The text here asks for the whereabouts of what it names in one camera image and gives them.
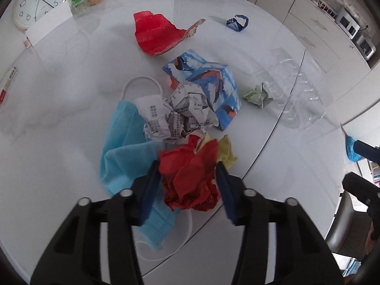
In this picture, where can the red and white packet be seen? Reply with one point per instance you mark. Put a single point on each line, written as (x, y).
(7, 86)

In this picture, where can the yellow crumpled paper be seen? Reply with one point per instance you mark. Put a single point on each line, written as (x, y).
(226, 151)

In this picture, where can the dark blue wrapper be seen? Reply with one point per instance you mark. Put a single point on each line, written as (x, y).
(236, 23)

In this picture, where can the small pink paper scrap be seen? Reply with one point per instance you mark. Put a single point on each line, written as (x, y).
(171, 81)

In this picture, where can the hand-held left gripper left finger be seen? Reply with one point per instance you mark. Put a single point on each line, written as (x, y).
(150, 193)

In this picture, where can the blue bird-print box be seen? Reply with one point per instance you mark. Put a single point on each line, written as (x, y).
(216, 86)

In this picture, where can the silver countertop appliance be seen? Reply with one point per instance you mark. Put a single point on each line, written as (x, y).
(348, 22)

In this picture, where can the white drawer cabinet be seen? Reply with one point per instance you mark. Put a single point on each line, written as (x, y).
(317, 35)

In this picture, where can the torn red wrapper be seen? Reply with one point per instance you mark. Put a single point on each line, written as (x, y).
(154, 34)

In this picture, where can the small red label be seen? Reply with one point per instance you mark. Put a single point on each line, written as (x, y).
(27, 43)

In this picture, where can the red paper ball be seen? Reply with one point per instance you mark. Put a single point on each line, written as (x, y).
(187, 175)

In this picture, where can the crumpled printed white paper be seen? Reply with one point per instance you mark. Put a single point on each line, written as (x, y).
(178, 109)

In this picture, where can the grey chair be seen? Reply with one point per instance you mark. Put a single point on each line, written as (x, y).
(344, 222)

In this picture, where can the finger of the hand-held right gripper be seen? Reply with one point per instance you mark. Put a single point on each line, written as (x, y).
(356, 185)
(353, 150)

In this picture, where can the clear plastic tray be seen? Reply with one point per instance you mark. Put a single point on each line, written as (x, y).
(294, 95)

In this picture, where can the blue face mask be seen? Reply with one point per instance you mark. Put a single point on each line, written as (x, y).
(127, 154)

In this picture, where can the green crumpled paper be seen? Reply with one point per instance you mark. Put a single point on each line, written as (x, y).
(259, 96)

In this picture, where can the white card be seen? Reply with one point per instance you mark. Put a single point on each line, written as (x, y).
(49, 23)

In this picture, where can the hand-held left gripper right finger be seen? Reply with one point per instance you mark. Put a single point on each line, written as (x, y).
(226, 193)

